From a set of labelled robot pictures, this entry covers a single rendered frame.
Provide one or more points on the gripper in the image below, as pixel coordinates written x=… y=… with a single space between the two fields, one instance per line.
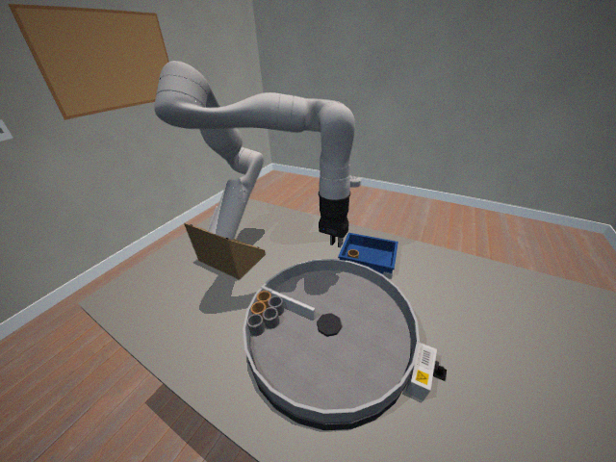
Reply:
x=334 y=201

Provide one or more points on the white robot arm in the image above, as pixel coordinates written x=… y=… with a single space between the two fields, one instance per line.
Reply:
x=180 y=101

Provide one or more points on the blue crate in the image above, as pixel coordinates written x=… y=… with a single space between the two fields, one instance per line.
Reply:
x=375 y=253

